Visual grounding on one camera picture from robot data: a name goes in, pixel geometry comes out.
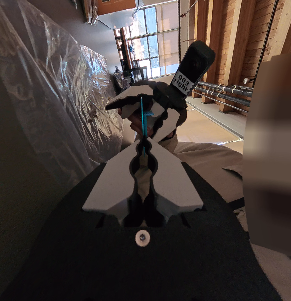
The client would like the orange cardboard box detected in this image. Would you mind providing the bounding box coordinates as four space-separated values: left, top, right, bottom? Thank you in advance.
96 0 137 30

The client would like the grid pane window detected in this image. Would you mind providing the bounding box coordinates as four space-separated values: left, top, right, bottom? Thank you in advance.
126 2 180 79

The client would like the person's right hand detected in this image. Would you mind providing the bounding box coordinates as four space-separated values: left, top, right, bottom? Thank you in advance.
117 108 156 139

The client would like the black table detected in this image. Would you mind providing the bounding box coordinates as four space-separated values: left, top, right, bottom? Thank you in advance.
130 66 148 83

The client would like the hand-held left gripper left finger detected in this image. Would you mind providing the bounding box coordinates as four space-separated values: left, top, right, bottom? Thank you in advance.
82 139 139 222

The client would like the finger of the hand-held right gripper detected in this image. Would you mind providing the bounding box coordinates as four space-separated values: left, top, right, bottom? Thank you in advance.
105 85 156 110
150 108 182 142

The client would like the clear plastic bag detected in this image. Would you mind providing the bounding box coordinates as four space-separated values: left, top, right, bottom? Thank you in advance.
0 0 125 191

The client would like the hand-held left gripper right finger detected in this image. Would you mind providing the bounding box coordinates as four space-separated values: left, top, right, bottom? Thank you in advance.
145 137 204 222

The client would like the black insulated pipe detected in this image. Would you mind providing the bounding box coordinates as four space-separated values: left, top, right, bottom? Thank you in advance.
197 81 254 97
194 87 251 107

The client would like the crumpled dark plastic bag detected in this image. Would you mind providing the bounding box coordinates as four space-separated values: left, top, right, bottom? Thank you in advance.
114 66 131 95

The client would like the blue round metal plate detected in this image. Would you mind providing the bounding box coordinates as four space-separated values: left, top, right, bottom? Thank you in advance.
140 97 147 158

